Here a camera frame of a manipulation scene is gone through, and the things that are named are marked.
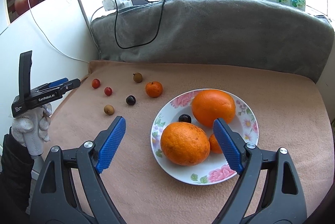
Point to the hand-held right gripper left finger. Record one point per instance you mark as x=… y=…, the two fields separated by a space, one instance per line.
x=111 y=143

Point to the brown longan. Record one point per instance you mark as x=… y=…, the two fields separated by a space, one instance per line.
x=137 y=77
x=109 y=109

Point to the speckled large orange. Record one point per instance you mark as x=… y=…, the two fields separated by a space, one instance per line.
x=185 y=143

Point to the person's left forearm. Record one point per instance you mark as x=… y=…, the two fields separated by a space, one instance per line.
x=15 y=174

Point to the grey blanket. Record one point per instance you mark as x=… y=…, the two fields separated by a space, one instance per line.
x=209 y=30

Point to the small mandarin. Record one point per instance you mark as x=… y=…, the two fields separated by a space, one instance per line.
x=215 y=144
x=154 y=89

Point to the dark red cherry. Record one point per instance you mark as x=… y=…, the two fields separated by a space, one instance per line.
x=130 y=100
x=184 y=118

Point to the person's left hand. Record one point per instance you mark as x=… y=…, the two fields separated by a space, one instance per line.
x=28 y=130

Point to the red cherry tomato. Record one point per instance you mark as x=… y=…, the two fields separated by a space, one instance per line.
x=108 y=91
x=96 y=83

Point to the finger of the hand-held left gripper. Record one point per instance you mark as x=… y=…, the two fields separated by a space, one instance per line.
x=59 y=82
x=70 y=84

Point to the white power strip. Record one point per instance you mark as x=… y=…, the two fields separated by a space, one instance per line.
x=123 y=0
x=108 y=3

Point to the white cabinet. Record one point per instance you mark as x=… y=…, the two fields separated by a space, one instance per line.
x=39 y=38

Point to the black power adapter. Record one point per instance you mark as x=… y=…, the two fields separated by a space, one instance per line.
x=140 y=0

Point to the white floral plate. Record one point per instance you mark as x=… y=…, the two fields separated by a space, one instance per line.
x=183 y=174

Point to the smooth large orange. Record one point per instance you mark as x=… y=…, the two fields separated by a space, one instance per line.
x=213 y=107

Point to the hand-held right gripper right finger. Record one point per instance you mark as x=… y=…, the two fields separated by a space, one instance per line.
x=227 y=145

